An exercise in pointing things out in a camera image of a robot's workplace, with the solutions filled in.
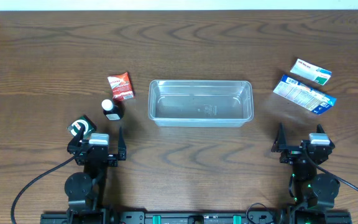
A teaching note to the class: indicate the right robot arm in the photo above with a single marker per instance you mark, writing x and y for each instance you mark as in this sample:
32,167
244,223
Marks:
313,193

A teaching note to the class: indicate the blue KoolFever box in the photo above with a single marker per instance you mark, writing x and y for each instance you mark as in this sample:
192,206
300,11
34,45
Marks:
305,96

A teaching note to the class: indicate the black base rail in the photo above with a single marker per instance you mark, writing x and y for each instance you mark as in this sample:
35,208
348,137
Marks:
163,218

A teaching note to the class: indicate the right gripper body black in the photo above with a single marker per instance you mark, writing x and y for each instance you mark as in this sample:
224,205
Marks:
291,154

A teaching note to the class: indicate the red Panadol sachet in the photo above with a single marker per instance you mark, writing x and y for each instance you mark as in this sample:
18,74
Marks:
121,87

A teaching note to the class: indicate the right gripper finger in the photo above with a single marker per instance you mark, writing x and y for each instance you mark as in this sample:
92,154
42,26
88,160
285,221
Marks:
321,136
280,142

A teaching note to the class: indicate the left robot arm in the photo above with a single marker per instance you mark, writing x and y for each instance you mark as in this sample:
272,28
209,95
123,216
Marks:
85,189

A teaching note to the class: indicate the white green medicine box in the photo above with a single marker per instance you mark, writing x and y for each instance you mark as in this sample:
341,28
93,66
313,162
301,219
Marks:
311,72

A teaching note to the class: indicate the clear plastic container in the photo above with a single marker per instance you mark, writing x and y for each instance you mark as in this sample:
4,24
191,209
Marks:
200,103

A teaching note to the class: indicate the green square box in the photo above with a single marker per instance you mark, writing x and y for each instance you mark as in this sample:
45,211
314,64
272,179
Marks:
84,121

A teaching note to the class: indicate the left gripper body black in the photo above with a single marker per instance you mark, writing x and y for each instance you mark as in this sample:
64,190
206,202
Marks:
110,160

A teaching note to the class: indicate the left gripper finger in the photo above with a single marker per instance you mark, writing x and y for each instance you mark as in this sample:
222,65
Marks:
122,149
76,141

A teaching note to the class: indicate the dark brown medicine bottle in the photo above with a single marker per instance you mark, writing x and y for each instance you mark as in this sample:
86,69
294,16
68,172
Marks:
111,111

